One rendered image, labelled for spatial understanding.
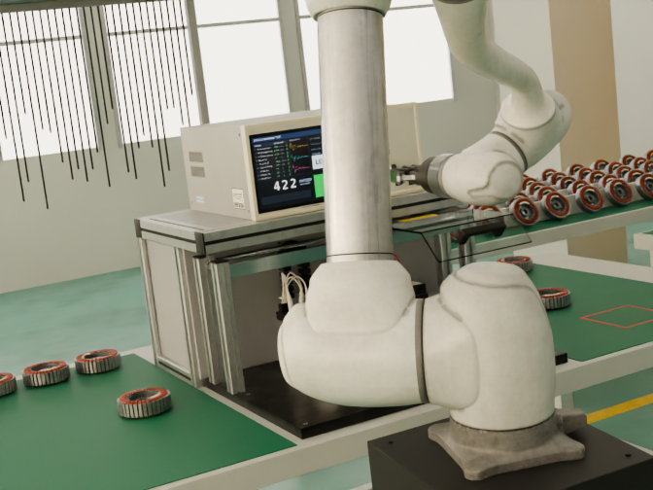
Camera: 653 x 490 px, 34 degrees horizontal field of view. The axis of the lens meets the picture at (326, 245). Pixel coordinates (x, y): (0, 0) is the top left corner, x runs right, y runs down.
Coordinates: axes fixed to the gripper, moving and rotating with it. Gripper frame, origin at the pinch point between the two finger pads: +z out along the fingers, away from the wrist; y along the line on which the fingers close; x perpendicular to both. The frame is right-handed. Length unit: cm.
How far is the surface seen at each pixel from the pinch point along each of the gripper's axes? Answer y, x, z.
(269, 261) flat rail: -28.2, -15.1, 5.9
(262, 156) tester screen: -25.3, 6.8, 9.5
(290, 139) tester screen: -18.4, 9.4, 9.5
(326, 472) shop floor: 40, -118, 130
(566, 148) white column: 281, -36, 272
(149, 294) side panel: -42, -25, 48
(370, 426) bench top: -27, -43, -29
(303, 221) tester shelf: -18.9, -8.1, 6.6
